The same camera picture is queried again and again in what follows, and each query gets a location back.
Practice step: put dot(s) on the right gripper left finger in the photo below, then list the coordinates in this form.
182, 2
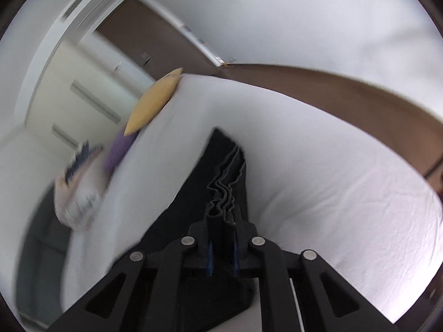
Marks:
168, 290

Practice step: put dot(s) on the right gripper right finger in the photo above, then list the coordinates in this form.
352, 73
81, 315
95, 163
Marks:
298, 292

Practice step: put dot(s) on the black denim pants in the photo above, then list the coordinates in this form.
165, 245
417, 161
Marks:
211, 206

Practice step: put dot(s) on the dark grey headboard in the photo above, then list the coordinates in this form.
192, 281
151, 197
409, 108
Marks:
45, 247

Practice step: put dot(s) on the folded beige duvet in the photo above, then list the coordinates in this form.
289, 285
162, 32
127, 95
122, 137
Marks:
81, 187

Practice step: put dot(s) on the purple cushion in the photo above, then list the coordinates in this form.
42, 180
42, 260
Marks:
118, 149

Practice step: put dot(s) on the yellow cushion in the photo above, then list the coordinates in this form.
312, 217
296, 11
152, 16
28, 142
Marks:
153, 101

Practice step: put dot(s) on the white wardrobe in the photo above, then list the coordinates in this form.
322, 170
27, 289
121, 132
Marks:
77, 100

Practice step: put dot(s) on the brown door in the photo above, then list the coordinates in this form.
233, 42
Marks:
151, 42

